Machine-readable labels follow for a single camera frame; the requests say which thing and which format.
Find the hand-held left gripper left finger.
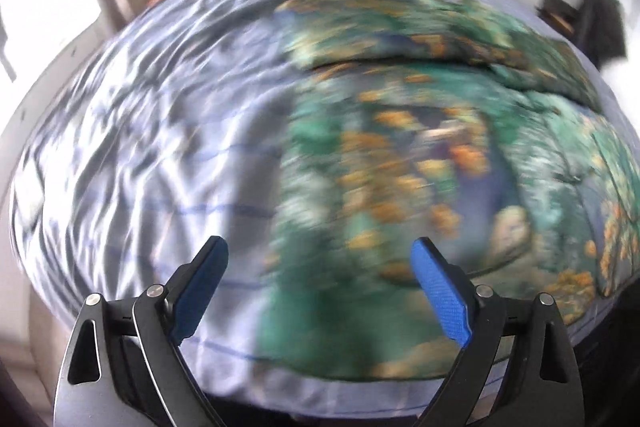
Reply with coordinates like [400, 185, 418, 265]
[54, 236, 230, 427]

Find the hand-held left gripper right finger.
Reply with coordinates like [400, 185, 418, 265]
[410, 237, 585, 427]

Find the black chair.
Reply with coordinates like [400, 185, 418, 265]
[575, 0, 628, 62]

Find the green floral patterned blanket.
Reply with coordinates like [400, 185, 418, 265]
[257, 0, 640, 383]

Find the wooden chair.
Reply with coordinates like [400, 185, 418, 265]
[537, 0, 581, 32]

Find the bed with blue checked duvet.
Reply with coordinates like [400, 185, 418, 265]
[7, 0, 640, 418]

